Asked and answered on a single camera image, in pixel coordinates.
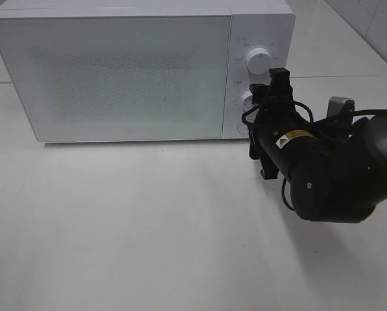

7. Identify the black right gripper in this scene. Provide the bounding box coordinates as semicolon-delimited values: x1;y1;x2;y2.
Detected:
248;68;307;180

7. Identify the round door release button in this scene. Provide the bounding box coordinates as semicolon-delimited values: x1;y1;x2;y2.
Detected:
237;121;248;135

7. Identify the white timer knob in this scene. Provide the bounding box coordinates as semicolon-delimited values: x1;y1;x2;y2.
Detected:
239;90;253;112

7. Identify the white microwave door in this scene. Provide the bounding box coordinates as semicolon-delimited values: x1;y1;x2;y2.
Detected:
0;16;230;143

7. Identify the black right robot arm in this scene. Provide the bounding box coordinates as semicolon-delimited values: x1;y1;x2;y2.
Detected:
242;68;387;223

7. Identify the white upper power knob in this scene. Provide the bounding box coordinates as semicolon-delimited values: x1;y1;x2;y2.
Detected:
246;47;272;75

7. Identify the white adjacent table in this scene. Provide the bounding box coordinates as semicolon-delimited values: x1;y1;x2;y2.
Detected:
286;1;387;78

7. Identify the white microwave oven body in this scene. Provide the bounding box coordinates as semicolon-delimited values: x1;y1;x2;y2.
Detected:
0;1;296;142

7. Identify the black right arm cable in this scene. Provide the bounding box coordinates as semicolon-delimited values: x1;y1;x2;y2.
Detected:
240;93;387;211

